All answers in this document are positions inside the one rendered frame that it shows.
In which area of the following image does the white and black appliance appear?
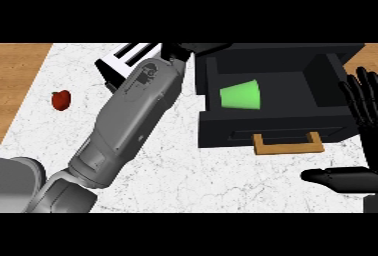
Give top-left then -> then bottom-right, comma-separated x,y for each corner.
92,43 -> 165,94

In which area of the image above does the dark grey drawer front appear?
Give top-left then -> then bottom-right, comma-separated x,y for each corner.
196,109 -> 361,149

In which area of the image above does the red bell pepper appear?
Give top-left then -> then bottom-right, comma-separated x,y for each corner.
50,89 -> 72,112

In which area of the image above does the green cup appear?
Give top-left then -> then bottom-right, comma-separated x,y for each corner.
218,79 -> 262,110

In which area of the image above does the wooden drawer handle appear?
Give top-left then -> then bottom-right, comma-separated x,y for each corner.
250,131 -> 326,156

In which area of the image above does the dark grey open drawer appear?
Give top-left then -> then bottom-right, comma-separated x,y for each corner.
193,43 -> 365,116

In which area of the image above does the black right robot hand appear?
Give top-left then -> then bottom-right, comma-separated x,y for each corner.
299,66 -> 378,214

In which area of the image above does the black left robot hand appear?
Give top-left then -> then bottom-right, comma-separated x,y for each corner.
160,43 -> 233,63

